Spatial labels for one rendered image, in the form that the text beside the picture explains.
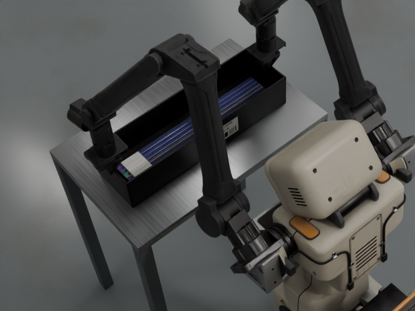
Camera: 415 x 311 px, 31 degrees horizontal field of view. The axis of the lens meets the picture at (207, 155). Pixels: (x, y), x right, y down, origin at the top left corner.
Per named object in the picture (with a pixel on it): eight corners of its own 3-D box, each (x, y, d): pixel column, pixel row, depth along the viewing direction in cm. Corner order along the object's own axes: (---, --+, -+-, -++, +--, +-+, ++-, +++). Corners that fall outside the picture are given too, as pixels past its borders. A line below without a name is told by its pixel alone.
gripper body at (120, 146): (83, 157, 198) (78, 139, 192) (115, 137, 201) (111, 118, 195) (97, 171, 194) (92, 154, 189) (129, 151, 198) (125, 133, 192)
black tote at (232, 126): (133, 208, 206) (126, 184, 197) (97, 171, 215) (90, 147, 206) (286, 102, 226) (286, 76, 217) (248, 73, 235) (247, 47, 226)
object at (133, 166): (131, 188, 209) (129, 181, 206) (117, 173, 213) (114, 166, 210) (266, 96, 227) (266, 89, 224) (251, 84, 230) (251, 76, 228)
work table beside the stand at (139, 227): (317, 253, 285) (328, 113, 222) (171, 369, 260) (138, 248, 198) (239, 182, 308) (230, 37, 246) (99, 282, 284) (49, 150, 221)
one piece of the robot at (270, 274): (284, 282, 170) (280, 252, 162) (268, 295, 168) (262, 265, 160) (255, 257, 176) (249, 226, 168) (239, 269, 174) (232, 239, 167)
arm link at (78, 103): (89, 115, 180) (115, 99, 185) (58, 92, 185) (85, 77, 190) (91, 150, 189) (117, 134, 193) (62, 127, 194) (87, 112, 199)
